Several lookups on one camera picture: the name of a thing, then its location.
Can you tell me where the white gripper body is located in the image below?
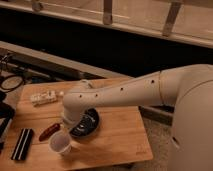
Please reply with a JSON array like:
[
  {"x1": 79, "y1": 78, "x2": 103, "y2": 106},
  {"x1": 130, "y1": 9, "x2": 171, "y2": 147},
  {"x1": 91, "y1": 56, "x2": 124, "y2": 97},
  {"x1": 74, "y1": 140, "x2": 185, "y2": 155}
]
[{"x1": 61, "y1": 110, "x2": 83, "y2": 129}]

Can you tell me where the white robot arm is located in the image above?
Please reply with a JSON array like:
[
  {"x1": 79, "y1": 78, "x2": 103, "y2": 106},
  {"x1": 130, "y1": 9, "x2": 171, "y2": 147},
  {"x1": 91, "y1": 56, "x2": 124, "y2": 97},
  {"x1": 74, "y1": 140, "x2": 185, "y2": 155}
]
[{"x1": 62, "y1": 64, "x2": 213, "y2": 171}]

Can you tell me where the black ceramic bowl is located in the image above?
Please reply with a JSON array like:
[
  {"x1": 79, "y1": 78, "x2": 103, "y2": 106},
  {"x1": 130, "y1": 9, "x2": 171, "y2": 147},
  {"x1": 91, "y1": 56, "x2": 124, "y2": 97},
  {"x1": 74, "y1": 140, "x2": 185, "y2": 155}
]
[{"x1": 70, "y1": 108, "x2": 100, "y2": 137}]

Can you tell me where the red sausage toy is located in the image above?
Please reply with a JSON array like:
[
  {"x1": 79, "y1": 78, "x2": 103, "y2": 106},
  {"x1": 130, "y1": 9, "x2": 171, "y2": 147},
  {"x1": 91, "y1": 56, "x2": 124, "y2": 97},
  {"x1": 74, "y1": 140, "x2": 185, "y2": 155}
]
[{"x1": 39, "y1": 123, "x2": 60, "y2": 141}]

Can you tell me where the white plastic bottle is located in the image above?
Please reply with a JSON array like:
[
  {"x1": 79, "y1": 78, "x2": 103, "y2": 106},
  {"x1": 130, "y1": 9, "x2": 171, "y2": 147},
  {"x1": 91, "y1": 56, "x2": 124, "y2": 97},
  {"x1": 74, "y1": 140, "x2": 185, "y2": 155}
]
[{"x1": 30, "y1": 90, "x2": 64, "y2": 106}]

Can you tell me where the wooden table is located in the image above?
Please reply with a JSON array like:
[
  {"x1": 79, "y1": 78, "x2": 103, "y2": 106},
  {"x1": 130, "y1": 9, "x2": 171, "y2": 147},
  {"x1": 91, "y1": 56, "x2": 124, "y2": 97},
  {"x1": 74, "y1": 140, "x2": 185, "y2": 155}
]
[{"x1": 0, "y1": 82, "x2": 153, "y2": 171}]

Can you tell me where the black equipment at left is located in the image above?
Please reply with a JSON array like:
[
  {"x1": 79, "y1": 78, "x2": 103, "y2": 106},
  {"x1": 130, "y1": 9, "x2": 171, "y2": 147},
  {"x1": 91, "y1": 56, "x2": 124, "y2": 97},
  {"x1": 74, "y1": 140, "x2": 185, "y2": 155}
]
[{"x1": 0, "y1": 90, "x2": 15, "y2": 153}]

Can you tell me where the black white striped box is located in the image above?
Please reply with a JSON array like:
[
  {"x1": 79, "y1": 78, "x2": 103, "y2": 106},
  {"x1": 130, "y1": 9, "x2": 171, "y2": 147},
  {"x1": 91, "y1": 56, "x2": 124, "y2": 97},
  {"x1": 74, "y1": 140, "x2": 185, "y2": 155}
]
[{"x1": 11, "y1": 128, "x2": 34, "y2": 161}]

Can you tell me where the black round magnifier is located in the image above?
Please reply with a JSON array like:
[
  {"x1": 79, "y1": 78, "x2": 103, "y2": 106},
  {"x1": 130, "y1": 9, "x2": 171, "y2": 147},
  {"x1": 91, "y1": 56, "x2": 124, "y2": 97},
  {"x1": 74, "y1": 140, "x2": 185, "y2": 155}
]
[{"x1": 0, "y1": 75, "x2": 24, "y2": 91}]

